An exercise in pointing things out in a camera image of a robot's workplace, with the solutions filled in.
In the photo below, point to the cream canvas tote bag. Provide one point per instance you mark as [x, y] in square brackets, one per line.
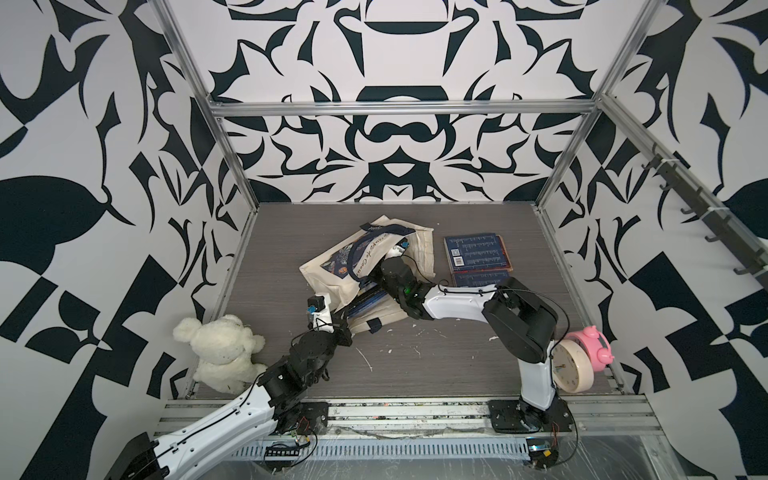
[343, 270]

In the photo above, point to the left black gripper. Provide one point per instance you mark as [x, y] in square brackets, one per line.
[339, 330]

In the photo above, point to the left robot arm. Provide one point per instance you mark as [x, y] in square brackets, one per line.
[269, 405]

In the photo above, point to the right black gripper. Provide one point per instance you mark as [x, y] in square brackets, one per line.
[377, 266]

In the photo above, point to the right electronics board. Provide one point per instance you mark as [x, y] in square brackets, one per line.
[542, 454]

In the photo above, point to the dark blue bottom book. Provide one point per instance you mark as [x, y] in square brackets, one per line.
[365, 301]

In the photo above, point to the electronics board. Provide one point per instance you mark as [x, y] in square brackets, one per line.
[542, 454]
[279, 456]

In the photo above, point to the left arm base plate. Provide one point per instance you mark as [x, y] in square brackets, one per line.
[303, 418]

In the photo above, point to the pink alarm clock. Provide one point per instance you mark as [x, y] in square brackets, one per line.
[595, 345]

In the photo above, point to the beige round clock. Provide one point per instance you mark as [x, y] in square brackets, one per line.
[571, 367]

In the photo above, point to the black wall hook rack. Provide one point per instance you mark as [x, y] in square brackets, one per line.
[701, 204]

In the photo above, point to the aluminium front rail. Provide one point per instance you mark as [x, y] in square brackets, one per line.
[621, 414]

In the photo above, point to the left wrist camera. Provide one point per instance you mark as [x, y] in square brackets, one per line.
[319, 309]

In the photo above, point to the left electronics board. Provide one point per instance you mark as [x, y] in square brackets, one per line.
[279, 456]

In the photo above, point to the blue classics book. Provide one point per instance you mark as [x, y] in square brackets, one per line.
[476, 252]
[480, 278]

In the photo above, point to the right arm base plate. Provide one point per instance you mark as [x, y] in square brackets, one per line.
[518, 417]

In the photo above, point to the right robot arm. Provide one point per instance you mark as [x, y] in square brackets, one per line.
[523, 322]

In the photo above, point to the white plush teddy bear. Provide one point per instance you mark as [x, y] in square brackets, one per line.
[225, 348]

